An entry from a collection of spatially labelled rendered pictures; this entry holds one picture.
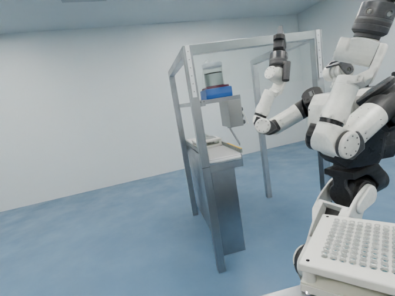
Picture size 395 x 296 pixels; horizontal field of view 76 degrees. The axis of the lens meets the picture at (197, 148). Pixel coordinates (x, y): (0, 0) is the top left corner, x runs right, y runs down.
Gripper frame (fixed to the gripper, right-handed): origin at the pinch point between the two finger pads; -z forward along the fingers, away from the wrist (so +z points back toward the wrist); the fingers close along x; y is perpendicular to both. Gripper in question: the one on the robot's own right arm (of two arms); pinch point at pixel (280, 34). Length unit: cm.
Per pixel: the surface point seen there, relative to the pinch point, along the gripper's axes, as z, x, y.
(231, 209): 101, -85, 41
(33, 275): 187, -40, 209
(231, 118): 32, -48, 38
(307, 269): 95, 64, -21
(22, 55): -87, -106, 434
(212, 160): 64, -51, 50
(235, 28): -242, -342, 152
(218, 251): 132, -67, 43
